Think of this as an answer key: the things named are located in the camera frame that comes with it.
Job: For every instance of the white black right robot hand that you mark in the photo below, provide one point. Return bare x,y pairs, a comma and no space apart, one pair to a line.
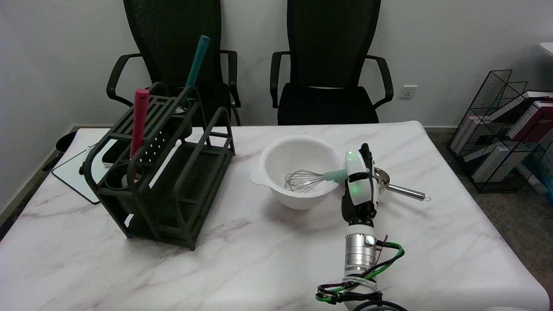
360,194

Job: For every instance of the stainless steel scoop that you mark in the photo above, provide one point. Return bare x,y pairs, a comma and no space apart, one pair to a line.
406,191

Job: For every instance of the white mixing bowl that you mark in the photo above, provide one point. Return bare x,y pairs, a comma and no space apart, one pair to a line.
276,157

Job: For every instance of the white paperback book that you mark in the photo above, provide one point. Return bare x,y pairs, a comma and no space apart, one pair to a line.
497,160

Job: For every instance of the black mesh office chair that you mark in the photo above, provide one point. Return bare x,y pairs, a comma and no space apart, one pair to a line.
332,43
173,34

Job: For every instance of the dark green utensil rack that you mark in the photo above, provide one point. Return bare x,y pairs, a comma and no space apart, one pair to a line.
190,181

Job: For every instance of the maroon hardcover book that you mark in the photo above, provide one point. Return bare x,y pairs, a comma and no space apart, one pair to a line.
540,121

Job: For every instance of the white board with black edge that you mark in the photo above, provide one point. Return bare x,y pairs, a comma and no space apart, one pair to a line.
73,172

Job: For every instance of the black waste bin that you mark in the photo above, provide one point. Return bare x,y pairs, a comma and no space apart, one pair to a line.
65,141

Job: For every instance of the white wall socket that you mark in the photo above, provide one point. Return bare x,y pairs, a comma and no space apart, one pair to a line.
408,91

